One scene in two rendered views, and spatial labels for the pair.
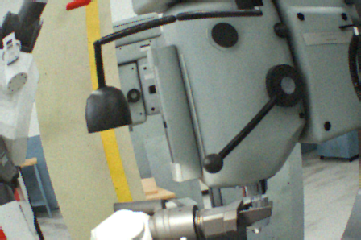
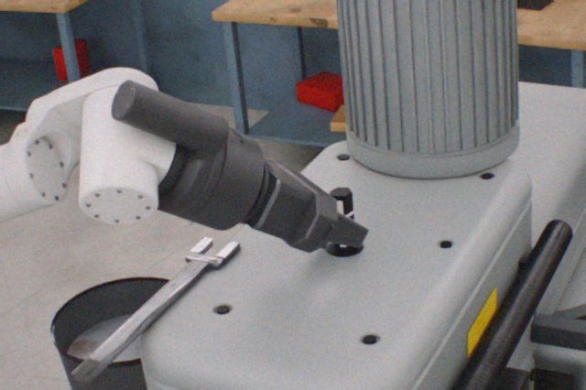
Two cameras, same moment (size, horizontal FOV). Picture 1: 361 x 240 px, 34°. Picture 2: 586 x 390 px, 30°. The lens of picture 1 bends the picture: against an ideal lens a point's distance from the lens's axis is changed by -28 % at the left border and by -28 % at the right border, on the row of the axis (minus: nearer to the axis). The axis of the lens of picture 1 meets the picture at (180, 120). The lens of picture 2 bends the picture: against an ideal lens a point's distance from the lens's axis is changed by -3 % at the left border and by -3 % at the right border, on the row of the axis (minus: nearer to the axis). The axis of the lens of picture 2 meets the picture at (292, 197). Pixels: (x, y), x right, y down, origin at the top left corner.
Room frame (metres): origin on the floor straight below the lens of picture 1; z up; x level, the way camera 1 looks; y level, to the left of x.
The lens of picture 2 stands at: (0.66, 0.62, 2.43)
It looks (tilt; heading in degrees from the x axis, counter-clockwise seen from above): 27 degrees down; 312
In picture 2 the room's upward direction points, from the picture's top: 6 degrees counter-clockwise
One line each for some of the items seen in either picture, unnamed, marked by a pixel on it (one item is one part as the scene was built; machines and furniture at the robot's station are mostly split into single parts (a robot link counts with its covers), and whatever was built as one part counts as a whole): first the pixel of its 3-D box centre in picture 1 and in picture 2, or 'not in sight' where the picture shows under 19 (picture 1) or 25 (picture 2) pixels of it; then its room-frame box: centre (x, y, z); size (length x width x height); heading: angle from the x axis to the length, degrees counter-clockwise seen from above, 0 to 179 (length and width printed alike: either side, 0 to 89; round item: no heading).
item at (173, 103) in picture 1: (174, 112); not in sight; (1.23, 0.01, 1.45); 0.04 x 0.04 x 0.21; 13
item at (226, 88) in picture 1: (239, 81); not in sight; (1.25, -0.11, 1.47); 0.21 x 0.19 x 0.32; 13
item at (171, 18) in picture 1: (139, 28); not in sight; (1.05, 0.03, 1.58); 0.17 x 0.01 x 0.01; 50
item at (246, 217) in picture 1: (255, 216); not in sight; (1.22, -0.09, 1.24); 0.06 x 0.02 x 0.03; 79
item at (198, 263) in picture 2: not in sight; (156, 305); (1.33, 0.08, 1.89); 0.24 x 0.04 x 0.01; 102
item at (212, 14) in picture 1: (223, 13); not in sight; (1.04, -0.09, 1.58); 0.17 x 0.01 x 0.01; 126
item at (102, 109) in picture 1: (105, 107); not in sight; (1.11, 0.10, 1.48); 0.07 x 0.07 x 0.06
